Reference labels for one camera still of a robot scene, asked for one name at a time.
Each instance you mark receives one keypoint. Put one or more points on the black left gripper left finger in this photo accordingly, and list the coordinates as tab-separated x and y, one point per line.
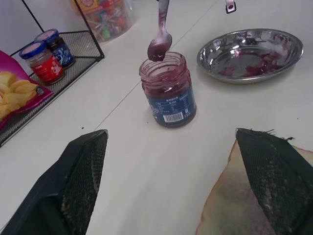
68	186

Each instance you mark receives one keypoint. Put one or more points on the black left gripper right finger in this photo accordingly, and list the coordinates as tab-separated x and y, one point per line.
281	178

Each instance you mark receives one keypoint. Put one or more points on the bread slice with purple stain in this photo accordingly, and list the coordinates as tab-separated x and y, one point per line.
232	208

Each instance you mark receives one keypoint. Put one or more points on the metal spoon with jam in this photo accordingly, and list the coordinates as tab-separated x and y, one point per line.
159	47

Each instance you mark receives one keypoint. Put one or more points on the open blueberry jam jar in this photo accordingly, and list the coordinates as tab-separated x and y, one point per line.
171	98

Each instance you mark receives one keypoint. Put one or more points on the pink potato chips bag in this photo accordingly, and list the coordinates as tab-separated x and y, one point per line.
14	90

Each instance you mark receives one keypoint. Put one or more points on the red label jar blue lid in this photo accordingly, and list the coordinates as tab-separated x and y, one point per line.
46	66

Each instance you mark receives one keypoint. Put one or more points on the round stainless steel bowl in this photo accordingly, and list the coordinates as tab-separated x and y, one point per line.
247	56

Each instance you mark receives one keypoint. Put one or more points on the clear plastic tub of candies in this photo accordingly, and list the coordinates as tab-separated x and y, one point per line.
107	17

